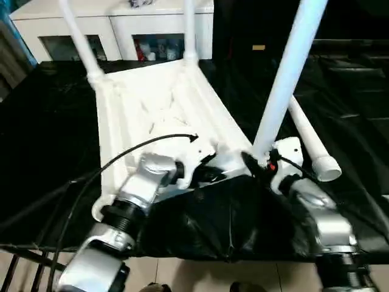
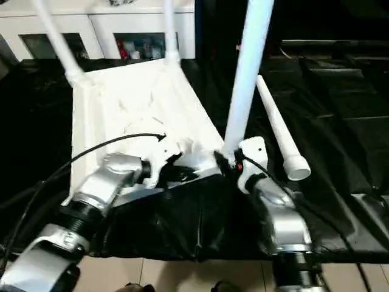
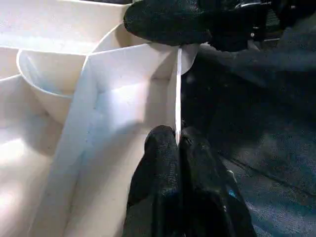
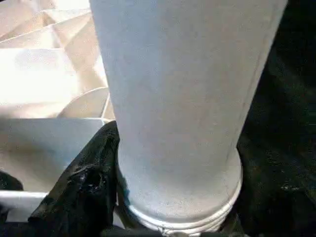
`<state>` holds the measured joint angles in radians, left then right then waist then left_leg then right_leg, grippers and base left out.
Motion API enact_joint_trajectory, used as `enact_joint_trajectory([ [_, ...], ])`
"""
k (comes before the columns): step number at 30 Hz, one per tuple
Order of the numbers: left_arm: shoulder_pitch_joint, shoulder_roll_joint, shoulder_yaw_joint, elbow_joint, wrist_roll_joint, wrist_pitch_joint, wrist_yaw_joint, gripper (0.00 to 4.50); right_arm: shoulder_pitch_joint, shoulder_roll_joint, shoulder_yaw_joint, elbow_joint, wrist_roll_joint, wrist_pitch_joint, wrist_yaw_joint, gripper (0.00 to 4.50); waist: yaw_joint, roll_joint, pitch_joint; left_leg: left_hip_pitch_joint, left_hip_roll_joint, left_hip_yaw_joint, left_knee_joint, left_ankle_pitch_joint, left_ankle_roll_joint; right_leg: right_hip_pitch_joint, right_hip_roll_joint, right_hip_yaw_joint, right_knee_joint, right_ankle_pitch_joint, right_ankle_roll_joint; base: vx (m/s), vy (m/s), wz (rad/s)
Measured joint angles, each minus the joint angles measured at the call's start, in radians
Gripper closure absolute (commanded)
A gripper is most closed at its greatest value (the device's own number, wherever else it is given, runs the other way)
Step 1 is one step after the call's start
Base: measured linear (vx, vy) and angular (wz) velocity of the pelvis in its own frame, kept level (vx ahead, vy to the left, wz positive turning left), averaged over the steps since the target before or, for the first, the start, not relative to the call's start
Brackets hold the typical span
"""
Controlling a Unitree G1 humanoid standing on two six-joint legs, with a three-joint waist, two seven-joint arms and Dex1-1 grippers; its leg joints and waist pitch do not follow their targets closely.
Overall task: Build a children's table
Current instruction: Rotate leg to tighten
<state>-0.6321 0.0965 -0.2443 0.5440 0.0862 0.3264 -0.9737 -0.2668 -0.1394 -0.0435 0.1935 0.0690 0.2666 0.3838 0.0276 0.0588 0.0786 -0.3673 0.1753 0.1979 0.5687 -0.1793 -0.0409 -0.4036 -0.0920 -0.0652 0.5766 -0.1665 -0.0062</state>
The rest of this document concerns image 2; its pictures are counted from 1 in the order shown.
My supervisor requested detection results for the dark metal bar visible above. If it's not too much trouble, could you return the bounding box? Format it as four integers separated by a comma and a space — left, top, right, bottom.
281, 39, 389, 49

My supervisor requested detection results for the white plastic table top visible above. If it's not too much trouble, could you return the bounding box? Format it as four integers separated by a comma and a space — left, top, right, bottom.
60, 57, 227, 209

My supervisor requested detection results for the black mat cover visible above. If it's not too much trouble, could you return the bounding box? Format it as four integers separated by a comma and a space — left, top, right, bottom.
0, 56, 389, 262

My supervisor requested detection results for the white glass door cabinet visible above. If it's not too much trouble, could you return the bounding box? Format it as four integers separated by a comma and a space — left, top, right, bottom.
0, 0, 195, 60

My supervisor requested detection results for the white plastic table leg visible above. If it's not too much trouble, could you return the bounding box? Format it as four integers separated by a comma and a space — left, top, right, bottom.
223, 0, 276, 164
32, 0, 88, 88
256, 75, 311, 181
162, 0, 182, 63

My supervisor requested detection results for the dark robot waist part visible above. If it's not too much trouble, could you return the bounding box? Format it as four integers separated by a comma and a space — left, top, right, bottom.
212, 281, 239, 292
123, 282, 154, 292

